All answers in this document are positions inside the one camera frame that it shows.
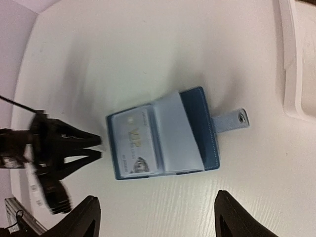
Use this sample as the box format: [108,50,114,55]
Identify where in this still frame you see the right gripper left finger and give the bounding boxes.
[42,196,101,237]

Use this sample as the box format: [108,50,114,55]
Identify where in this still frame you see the blue card holder wallet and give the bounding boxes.
[106,86,250,180]

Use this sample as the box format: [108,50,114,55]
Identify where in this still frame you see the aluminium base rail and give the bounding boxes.
[4,197,47,237]

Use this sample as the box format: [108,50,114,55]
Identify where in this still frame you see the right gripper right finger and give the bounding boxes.
[214,190,276,237]

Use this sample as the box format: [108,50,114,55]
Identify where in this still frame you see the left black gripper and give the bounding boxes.
[0,111,102,182]

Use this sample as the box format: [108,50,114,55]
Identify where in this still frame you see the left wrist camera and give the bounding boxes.
[39,176,72,215]

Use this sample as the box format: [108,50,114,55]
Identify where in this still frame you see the white plastic tray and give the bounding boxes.
[279,0,316,123]

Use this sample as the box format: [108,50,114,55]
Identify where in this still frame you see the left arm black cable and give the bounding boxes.
[0,95,40,116]

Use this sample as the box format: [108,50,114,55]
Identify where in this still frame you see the silver credit card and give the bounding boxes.
[112,106,159,178]

